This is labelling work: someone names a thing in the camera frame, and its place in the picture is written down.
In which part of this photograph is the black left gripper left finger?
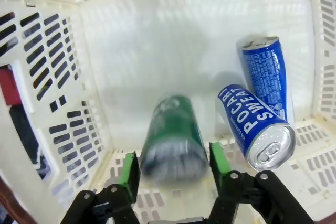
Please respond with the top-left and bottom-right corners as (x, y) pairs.
(61, 151), (142, 224)

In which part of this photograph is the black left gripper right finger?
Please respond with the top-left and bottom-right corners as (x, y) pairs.
(207, 142), (327, 224)

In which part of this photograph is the blue Pocari Sweat can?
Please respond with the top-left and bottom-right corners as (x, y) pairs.
(236, 35), (296, 123)
(217, 83), (297, 172)

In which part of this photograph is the green drink can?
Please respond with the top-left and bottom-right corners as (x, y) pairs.
(139, 94), (210, 186)

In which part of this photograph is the white basket with brown rim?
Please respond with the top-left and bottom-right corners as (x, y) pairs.
(0, 0), (336, 224)

